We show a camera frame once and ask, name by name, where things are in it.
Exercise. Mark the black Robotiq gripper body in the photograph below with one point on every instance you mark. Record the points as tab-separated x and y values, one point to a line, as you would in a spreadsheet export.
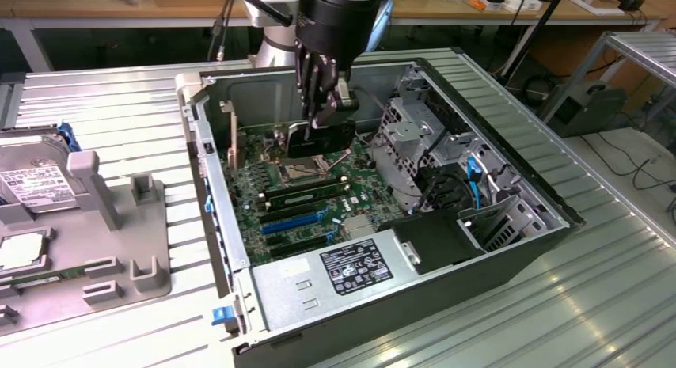
338	27

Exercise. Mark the Nvidia graphics card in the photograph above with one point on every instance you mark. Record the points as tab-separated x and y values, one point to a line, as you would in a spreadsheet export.
316	142

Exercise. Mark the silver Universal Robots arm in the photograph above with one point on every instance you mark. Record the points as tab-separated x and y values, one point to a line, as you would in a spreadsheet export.
273	47

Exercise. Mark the perforated silver disk bay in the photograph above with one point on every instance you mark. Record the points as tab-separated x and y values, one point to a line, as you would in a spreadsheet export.
408	130

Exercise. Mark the wooden desk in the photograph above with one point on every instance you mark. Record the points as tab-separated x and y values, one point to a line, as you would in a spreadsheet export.
432	10

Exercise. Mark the CPU socket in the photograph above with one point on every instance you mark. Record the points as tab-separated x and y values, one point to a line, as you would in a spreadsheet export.
300	172

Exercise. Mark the green motherboard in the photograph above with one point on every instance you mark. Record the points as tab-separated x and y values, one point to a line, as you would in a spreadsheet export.
364	178

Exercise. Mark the black RAM slot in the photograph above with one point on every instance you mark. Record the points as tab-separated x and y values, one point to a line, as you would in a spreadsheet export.
300	184

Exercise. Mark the green RAM stick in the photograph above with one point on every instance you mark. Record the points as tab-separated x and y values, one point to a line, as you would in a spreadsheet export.
306	196
52	276

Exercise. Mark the orange and white box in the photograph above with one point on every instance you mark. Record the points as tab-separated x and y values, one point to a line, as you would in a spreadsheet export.
477	3

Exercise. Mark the blue expansion slot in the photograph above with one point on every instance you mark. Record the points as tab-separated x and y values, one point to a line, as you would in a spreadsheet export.
290	222

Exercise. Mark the small silver chipset heatsink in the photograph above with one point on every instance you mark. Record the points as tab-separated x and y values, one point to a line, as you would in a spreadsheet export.
359	225

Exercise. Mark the black tripod pole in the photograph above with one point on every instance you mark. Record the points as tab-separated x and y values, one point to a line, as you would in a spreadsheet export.
538	23

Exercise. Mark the black plastic fan shroud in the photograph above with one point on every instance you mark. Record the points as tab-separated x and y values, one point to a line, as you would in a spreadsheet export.
427	241

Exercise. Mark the slanted silver drive cage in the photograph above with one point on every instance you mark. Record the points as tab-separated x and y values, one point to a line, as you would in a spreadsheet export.
506	221

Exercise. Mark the dark grey floor machine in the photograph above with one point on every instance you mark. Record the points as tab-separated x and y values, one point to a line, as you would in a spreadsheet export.
590	107

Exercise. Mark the grey power supply unit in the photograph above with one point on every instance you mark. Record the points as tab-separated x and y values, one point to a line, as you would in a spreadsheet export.
295	297

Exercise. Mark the open black PC case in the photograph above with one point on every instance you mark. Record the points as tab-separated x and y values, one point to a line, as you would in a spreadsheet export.
422	304

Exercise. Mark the black power adapter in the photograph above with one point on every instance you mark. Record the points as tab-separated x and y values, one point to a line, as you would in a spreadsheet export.
629	1

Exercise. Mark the silver hard disk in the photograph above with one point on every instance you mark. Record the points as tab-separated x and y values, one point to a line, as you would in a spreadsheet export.
36	178

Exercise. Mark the blue case latch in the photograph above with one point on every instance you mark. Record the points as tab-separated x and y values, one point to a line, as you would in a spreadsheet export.
220	316

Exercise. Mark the grey printed parts rack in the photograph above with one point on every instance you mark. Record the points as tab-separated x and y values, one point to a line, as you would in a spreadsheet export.
68	241

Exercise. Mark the silver CPU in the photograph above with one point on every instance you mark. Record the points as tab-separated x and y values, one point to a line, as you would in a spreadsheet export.
17	251

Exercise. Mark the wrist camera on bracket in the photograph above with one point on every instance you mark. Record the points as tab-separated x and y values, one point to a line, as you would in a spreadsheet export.
263	16

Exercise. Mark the grey aluminium rail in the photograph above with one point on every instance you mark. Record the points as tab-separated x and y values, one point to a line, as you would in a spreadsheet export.
10	103

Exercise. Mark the aluminium frame table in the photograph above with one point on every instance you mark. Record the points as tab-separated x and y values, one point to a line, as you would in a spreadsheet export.
633	39

